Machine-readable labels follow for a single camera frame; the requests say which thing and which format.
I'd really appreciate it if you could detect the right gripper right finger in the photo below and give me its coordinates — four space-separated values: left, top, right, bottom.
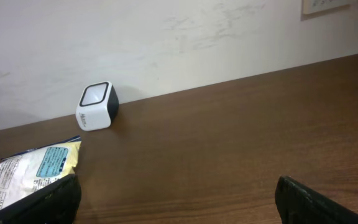
275 176 358 224

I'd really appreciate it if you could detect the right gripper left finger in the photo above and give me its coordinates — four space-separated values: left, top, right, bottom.
0 174 81 224

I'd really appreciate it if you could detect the white barcode scanner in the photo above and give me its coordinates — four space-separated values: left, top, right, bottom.
75 82 119 131

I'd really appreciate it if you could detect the wall plate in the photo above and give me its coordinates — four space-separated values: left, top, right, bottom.
302 0 357 14

